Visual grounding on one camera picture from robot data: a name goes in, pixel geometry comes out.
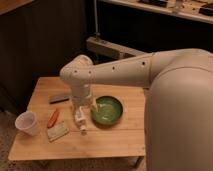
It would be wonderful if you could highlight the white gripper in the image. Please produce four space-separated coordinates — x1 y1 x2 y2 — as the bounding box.
71 84 99 112

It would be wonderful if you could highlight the white bottle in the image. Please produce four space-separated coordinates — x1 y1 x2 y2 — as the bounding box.
74 107 86 132

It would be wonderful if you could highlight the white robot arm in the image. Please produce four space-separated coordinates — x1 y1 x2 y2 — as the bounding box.
60 49 213 171

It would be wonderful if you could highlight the green bowl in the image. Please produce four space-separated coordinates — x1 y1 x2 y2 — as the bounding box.
91 96 123 126

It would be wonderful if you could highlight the wooden table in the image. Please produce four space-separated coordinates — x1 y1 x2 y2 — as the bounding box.
8 77 145 161

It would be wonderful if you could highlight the dark grey rectangular block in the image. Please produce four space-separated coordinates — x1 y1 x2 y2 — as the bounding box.
49 96 69 104

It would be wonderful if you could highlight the beige sponge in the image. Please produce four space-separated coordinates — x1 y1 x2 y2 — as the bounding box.
47 121 69 142

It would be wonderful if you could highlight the orange carrot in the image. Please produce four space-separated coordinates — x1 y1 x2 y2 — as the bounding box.
47 109 60 128

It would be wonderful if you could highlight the grey metal beam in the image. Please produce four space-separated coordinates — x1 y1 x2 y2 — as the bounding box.
86 37 144 59

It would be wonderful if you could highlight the clear plastic cup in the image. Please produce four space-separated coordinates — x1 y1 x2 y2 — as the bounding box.
15 111 39 136

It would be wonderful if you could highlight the background shelf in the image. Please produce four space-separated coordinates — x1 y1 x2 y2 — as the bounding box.
101 0 213 24

